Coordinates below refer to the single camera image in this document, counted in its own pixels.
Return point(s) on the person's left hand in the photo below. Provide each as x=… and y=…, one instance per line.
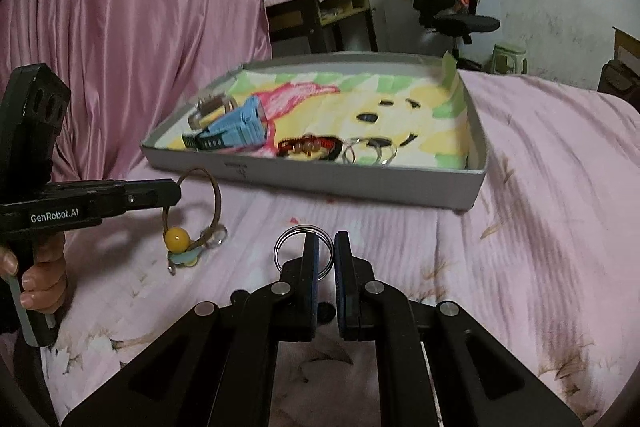
x=47, y=282

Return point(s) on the brown cardboard boxes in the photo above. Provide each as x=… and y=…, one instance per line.
x=622, y=67

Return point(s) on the beige hair claw clip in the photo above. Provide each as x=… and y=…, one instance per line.
x=212, y=109

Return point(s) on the green plastic stool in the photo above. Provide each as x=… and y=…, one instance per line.
x=509, y=58

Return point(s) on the colourful cartoon paper lining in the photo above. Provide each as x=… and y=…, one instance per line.
x=360, y=102

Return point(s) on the blue kids smart watch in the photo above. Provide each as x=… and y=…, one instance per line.
x=240, y=124

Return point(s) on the shallow grey cardboard box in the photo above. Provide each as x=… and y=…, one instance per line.
x=350, y=184

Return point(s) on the black office chair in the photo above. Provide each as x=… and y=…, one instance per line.
x=440, y=2

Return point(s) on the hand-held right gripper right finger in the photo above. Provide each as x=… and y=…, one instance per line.
x=341, y=277

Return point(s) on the wooden desk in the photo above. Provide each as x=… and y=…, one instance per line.
x=320, y=19

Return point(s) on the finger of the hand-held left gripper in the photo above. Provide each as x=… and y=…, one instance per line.
x=150, y=194

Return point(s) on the pink satin curtain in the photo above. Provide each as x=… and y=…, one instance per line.
x=130, y=32

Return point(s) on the pink floral bedsheet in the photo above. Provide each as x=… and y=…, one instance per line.
x=525, y=232

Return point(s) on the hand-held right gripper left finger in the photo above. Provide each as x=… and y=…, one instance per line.
x=314, y=277

